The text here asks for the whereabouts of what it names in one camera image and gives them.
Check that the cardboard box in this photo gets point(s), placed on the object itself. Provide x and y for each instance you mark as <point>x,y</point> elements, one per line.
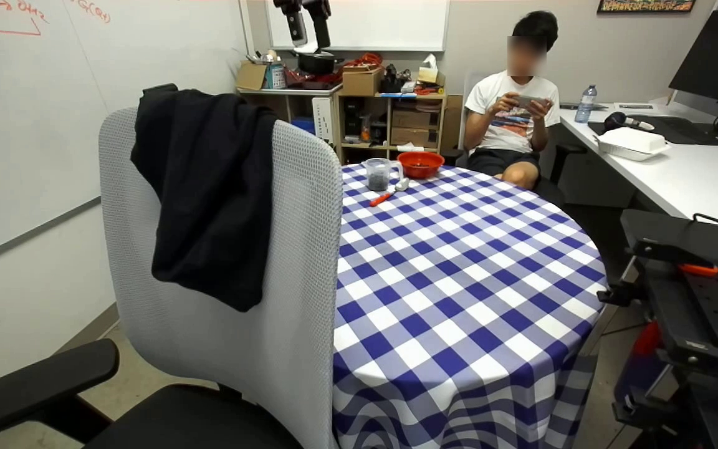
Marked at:
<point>249,78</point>
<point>363,81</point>

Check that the red bowl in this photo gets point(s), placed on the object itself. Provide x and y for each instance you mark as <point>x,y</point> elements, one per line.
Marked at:
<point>419,162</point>

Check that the tissue box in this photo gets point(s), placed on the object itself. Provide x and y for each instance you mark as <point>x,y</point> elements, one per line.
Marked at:
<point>426,73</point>

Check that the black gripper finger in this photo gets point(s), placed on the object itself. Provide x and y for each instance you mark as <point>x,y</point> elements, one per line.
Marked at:
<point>292,20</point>
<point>319,23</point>

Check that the clear water bottle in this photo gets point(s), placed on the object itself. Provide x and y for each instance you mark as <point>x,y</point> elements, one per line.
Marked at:
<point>586,102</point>

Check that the black bowl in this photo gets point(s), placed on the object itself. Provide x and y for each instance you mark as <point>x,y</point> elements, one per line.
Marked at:
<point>314,62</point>

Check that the blank white board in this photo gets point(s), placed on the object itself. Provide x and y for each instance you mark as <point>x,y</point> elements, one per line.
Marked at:
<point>384,25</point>

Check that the black keyboard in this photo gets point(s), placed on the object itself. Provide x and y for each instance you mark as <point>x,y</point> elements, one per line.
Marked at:
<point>684,127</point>

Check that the clear plastic cup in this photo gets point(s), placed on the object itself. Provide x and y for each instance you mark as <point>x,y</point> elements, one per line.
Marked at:
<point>376,176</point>

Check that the framed wall picture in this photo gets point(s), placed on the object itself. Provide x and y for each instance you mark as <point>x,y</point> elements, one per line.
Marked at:
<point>647,6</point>

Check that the wall whiteboard red writing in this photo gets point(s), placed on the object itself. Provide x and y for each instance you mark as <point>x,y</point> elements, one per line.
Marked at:
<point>61,114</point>

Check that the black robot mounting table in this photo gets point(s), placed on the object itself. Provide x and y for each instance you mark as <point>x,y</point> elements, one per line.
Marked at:
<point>708,332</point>

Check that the grey mesh office chair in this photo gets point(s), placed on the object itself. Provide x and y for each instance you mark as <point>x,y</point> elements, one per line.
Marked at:
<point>292,274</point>

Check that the small red marker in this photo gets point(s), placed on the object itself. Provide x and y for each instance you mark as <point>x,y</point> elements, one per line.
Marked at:
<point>384,198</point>

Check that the black cloth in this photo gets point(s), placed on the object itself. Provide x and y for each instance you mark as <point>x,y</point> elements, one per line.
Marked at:
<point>209,191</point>

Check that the seated person white shirt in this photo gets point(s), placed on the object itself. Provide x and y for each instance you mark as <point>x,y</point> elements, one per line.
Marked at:
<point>509,126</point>

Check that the white foam food container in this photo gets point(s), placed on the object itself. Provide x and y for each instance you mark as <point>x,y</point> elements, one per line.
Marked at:
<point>632,143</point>

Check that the wooden shelf unit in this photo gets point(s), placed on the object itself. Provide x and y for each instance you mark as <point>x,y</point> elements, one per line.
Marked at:
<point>391,126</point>

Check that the blue white checkered tablecloth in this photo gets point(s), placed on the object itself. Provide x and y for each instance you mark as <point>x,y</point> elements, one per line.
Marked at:
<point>459,289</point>

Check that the white desk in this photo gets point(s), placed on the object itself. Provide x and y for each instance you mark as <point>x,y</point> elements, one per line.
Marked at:
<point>692,183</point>

